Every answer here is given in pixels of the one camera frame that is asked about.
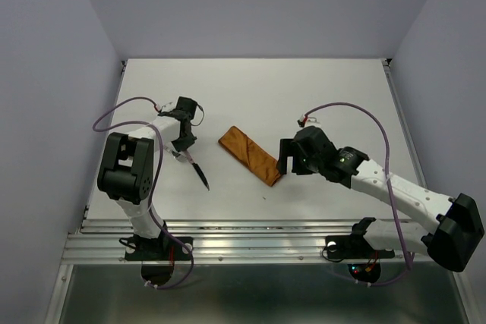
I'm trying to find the orange brown cloth napkin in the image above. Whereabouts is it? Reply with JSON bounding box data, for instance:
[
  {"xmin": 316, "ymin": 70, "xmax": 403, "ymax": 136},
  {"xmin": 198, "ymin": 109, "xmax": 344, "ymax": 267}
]
[{"xmin": 218, "ymin": 126, "xmax": 282, "ymax": 187}]

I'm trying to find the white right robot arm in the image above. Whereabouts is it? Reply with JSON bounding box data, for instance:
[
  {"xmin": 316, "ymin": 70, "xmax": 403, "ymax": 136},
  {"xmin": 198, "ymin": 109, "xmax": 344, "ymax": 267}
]
[{"xmin": 277, "ymin": 126, "xmax": 484, "ymax": 272}]

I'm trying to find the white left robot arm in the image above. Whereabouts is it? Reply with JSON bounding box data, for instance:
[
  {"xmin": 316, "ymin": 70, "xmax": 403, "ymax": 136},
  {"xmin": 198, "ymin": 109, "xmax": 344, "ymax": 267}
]
[{"xmin": 93, "ymin": 96, "xmax": 200, "ymax": 259}]

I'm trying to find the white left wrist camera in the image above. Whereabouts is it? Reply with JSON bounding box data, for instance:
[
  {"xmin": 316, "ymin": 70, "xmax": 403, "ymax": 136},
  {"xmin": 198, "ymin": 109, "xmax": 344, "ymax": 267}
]
[{"xmin": 158, "ymin": 101, "xmax": 176, "ymax": 113}]

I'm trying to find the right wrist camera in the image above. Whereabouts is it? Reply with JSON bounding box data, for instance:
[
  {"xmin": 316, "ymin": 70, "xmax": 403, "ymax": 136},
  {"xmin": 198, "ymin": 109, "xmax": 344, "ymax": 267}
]
[{"xmin": 297, "ymin": 115, "xmax": 321, "ymax": 128}]

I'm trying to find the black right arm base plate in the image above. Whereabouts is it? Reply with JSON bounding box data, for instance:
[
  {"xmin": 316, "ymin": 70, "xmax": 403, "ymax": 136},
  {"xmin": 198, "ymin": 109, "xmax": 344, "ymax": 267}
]
[{"xmin": 320, "ymin": 217, "xmax": 395, "ymax": 263}]

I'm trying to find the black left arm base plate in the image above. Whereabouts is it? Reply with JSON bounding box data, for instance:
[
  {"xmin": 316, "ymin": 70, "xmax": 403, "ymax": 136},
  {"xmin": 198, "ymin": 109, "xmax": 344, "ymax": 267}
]
[{"xmin": 118, "ymin": 234, "xmax": 190, "ymax": 262}]

